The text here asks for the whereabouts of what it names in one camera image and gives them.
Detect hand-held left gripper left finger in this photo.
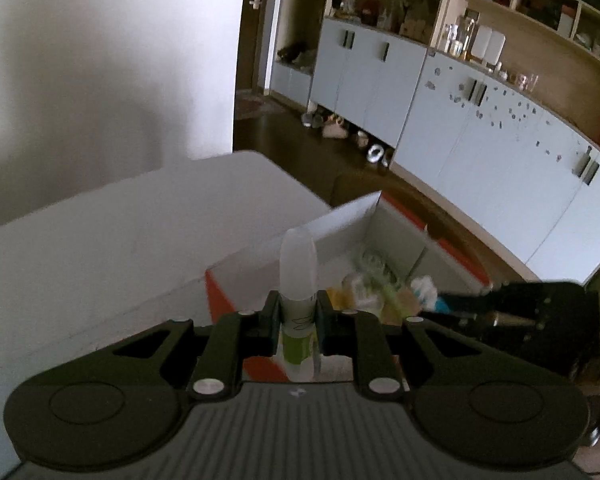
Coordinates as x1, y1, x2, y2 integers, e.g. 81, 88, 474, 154
111, 290, 281, 401

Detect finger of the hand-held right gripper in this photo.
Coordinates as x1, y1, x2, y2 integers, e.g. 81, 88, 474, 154
437, 281, 548, 311
419, 310, 546, 341

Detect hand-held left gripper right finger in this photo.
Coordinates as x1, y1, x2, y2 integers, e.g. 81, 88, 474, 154
316, 289, 484, 401

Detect small bottle with green label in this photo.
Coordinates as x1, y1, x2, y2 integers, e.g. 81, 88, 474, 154
278, 227, 320, 382

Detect white cardboard box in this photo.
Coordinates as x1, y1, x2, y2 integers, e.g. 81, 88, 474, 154
204, 190, 494, 384

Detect blue and white toy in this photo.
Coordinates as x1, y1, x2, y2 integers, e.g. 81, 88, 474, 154
411, 275, 439, 307

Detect pink fluffy slipper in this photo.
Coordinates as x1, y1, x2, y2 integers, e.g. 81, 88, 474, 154
322, 116, 352, 141

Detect white canister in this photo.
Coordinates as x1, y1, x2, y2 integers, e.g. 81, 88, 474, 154
471, 25, 507, 63

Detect clear glass bottles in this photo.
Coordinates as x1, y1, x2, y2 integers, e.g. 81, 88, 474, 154
444, 16, 477, 57

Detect wooden wall shelf unit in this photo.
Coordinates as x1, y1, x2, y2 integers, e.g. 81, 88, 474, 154
325, 0, 600, 161

